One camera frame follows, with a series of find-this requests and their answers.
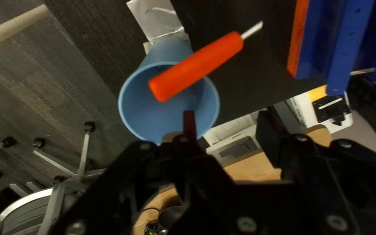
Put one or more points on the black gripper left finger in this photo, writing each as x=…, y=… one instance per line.
x=190, y=126

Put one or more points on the blue and orange tool rack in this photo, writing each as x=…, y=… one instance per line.
x=331, y=38

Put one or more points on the large blue plastic cup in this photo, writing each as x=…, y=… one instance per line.
x=153, y=100

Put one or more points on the office chair base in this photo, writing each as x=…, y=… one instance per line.
x=17, y=164

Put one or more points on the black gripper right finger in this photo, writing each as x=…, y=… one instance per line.
x=272, y=135

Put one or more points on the orange handled screwdriver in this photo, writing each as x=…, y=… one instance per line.
x=199, y=65

